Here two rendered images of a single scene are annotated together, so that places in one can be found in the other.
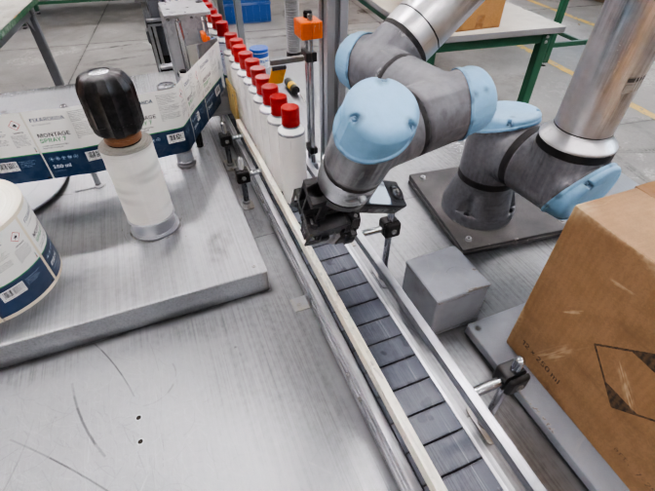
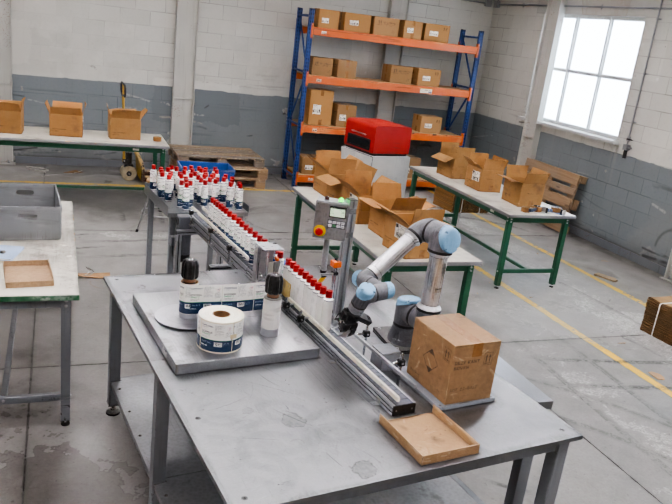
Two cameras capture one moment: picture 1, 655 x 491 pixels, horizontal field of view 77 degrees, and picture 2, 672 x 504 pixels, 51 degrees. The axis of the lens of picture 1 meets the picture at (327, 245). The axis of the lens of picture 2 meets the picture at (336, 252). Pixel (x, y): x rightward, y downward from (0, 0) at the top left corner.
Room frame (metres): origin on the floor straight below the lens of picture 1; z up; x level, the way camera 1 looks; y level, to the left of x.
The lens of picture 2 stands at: (-2.45, 0.48, 2.27)
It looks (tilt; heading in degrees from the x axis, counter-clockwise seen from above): 17 degrees down; 352
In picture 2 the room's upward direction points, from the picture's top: 7 degrees clockwise
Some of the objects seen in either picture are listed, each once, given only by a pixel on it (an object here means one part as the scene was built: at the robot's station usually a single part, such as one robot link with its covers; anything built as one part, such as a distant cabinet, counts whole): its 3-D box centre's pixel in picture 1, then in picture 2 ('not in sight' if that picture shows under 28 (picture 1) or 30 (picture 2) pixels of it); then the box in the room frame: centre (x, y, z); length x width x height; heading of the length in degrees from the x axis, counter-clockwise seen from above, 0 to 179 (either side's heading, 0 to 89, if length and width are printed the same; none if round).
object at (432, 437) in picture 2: not in sight; (428, 433); (-0.12, -0.27, 0.85); 0.30 x 0.26 x 0.04; 22
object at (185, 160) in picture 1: (176, 126); not in sight; (0.86, 0.33, 0.97); 0.05 x 0.05 x 0.19
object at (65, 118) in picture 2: not in sight; (66, 118); (5.84, 2.59, 0.96); 0.43 x 0.42 x 0.37; 102
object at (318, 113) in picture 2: not in sight; (381, 104); (8.41, -1.37, 1.26); 2.78 x 0.61 x 2.51; 105
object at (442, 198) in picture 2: not in sight; (462, 195); (7.43, -2.57, 0.19); 0.64 x 0.54 x 0.37; 108
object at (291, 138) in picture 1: (292, 156); (327, 310); (0.71, 0.07, 0.98); 0.05 x 0.05 x 0.20
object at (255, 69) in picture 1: (262, 113); (308, 294); (0.91, 0.15, 0.98); 0.05 x 0.05 x 0.20
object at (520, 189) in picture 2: not in sight; (520, 185); (4.52, -2.27, 0.97); 0.43 x 0.42 x 0.37; 102
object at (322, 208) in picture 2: not in sight; (332, 218); (0.93, 0.07, 1.38); 0.17 x 0.10 x 0.19; 77
